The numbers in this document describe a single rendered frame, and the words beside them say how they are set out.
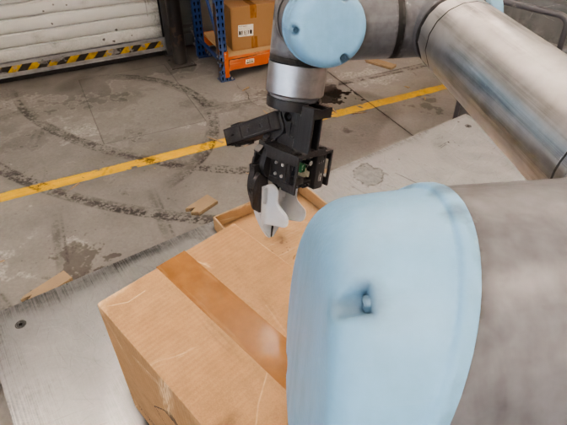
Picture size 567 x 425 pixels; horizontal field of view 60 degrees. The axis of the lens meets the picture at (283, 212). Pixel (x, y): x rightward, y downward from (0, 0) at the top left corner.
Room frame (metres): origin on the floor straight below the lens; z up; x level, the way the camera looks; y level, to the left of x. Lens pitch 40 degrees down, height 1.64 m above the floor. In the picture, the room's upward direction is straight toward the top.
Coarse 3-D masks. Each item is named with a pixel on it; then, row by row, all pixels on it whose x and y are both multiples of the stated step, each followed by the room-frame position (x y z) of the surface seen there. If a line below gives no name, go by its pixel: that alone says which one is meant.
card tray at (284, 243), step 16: (304, 192) 1.03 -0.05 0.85; (240, 208) 0.95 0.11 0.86; (320, 208) 0.97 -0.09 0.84; (224, 224) 0.92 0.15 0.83; (240, 224) 0.92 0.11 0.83; (256, 224) 0.92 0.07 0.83; (288, 224) 0.92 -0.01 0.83; (304, 224) 0.92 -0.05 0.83; (272, 240) 0.86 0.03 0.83; (288, 240) 0.86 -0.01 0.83; (288, 256) 0.81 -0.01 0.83
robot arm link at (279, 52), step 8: (280, 0) 0.58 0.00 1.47; (272, 32) 0.60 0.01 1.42; (272, 40) 0.59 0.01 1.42; (280, 40) 0.58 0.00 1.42; (272, 48) 0.59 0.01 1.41; (280, 48) 0.57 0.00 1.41; (288, 48) 0.57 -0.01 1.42; (272, 56) 0.58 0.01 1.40; (280, 56) 0.57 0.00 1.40; (288, 56) 0.57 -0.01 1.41; (296, 64) 0.56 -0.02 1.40; (304, 64) 0.56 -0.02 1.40
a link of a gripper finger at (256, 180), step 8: (256, 168) 0.55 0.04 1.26; (248, 176) 0.55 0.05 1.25; (256, 176) 0.54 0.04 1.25; (264, 176) 0.55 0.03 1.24; (248, 184) 0.54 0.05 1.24; (256, 184) 0.54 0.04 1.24; (264, 184) 0.54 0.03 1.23; (248, 192) 0.54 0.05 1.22; (256, 192) 0.54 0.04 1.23; (256, 200) 0.54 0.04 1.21; (256, 208) 0.54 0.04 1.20
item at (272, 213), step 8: (272, 184) 0.54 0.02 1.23; (264, 192) 0.54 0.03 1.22; (272, 192) 0.54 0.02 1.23; (264, 200) 0.54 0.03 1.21; (272, 200) 0.53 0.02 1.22; (264, 208) 0.54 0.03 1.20; (272, 208) 0.53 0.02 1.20; (280, 208) 0.52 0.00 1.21; (256, 216) 0.54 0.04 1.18; (264, 216) 0.53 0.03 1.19; (272, 216) 0.53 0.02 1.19; (280, 216) 0.52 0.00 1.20; (264, 224) 0.53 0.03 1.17; (272, 224) 0.52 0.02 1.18; (280, 224) 0.51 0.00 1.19; (264, 232) 0.53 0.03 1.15
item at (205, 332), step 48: (240, 240) 0.55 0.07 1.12; (144, 288) 0.46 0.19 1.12; (192, 288) 0.46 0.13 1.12; (240, 288) 0.46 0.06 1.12; (288, 288) 0.46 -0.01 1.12; (144, 336) 0.38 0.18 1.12; (192, 336) 0.38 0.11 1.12; (240, 336) 0.38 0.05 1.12; (144, 384) 0.37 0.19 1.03; (192, 384) 0.31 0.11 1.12; (240, 384) 0.31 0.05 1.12
